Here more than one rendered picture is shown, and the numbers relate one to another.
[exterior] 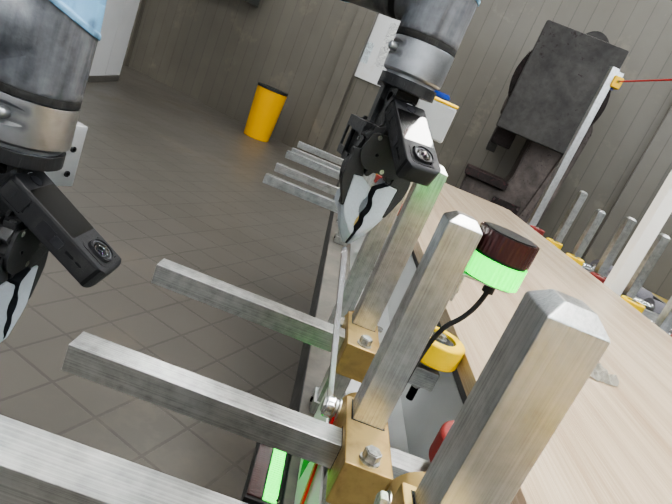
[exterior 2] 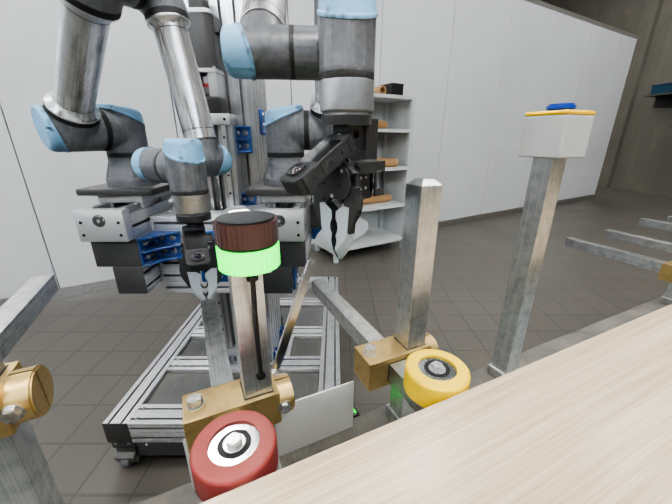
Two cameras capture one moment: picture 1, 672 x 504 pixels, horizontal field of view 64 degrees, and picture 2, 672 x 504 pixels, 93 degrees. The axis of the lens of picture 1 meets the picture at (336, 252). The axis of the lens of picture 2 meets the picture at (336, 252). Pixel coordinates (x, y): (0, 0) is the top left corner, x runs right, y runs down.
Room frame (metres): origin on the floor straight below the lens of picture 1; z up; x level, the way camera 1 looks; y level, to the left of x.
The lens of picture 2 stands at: (0.50, -0.46, 1.18)
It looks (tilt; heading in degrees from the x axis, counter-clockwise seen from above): 20 degrees down; 70
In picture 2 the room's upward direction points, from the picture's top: straight up
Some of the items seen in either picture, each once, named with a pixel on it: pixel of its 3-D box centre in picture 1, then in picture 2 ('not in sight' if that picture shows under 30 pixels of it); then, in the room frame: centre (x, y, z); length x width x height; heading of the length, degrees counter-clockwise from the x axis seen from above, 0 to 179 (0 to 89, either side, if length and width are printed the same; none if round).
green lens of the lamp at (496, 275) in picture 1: (493, 267); (249, 253); (0.52, -0.15, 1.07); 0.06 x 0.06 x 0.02
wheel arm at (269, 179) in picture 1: (326, 203); (639, 261); (1.72, 0.09, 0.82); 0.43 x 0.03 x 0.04; 95
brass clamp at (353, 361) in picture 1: (357, 342); (397, 357); (0.75, -0.08, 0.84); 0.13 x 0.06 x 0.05; 5
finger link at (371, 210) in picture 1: (365, 209); (354, 230); (0.70, -0.01, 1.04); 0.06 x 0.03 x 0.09; 25
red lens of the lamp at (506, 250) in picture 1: (505, 245); (246, 229); (0.52, -0.15, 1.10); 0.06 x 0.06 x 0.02
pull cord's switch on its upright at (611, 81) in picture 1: (567, 165); not in sight; (3.16, -1.00, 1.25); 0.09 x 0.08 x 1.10; 5
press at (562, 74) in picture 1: (519, 141); not in sight; (6.68, -1.48, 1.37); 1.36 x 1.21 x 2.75; 70
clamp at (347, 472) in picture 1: (361, 446); (241, 407); (0.50, -0.11, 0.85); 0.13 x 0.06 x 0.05; 5
